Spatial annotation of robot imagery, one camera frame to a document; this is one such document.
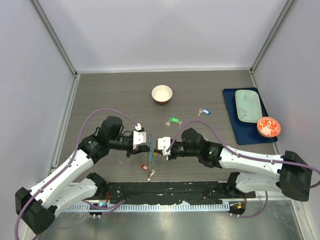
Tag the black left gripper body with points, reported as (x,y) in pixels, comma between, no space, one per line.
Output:
(132,151)

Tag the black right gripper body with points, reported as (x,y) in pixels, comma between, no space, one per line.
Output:
(178,150)

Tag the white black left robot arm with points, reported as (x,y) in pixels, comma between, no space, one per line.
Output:
(39,206)

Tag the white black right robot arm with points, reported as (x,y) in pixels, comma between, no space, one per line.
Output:
(287,174)

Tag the red key tag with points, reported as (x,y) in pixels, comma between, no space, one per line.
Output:
(144,167)

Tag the green tag key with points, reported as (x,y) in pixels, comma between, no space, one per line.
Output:
(173,120)

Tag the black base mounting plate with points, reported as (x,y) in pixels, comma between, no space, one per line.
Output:
(170,193)

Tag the blue tag key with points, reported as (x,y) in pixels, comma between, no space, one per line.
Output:
(203,111)

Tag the red bowl white inside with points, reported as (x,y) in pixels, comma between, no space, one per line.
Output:
(161,94)

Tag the pale green rectangular plate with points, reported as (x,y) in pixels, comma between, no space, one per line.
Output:
(248,106)

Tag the orange white patterned bowl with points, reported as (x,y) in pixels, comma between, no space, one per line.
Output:
(268,127)

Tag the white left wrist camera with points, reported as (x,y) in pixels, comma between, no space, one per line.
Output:
(139,136)

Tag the perforated cable duct strip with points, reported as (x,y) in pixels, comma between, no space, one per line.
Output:
(131,208)

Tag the aluminium frame rail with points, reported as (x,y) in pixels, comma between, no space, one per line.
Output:
(53,35)

